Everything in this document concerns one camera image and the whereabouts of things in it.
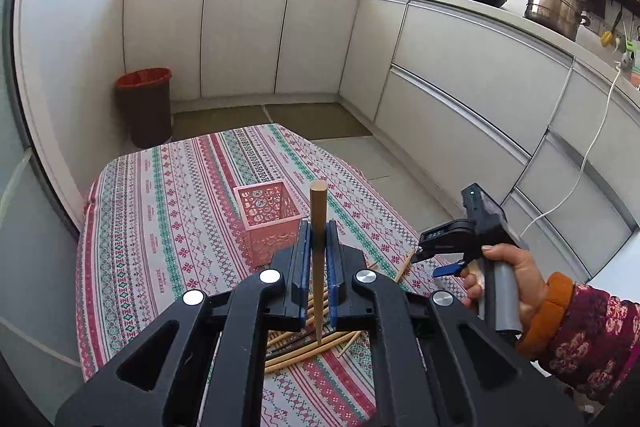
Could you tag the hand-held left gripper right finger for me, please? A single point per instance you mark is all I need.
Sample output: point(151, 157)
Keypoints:
point(333, 272)

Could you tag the person's right hand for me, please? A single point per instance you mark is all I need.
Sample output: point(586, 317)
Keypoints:
point(527, 282)

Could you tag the brown trash bin red liner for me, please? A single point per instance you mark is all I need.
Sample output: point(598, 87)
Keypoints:
point(145, 112)

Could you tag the patterned striped tablecloth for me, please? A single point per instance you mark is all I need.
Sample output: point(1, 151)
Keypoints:
point(175, 217)

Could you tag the pink plastic basket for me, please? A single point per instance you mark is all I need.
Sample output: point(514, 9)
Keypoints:
point(260, 239)

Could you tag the white kitchen cabinets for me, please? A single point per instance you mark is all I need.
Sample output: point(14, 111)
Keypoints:
point(480, 72)

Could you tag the bunch of wooden chopsticks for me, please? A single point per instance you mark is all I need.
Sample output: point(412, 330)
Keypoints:
point(300, 349)

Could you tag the wooden chopstick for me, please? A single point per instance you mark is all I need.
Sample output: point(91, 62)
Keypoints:
point(318, 212)

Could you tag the yellow brush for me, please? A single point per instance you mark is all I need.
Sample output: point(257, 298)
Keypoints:
point(607, 37)

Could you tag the white wall plug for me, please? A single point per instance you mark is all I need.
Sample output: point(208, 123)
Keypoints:
point(627, 52)

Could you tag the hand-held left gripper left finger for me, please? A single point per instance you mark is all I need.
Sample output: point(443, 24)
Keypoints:
point(305, 267)

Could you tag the steel steamer pot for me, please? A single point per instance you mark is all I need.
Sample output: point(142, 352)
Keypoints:
point(552, 9)

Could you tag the person's right forearm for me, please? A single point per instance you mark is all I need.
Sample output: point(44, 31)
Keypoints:
point(595, 337)

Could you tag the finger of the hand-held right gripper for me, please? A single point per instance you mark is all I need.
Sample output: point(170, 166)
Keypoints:
point(445, 237)
point(447, 270)

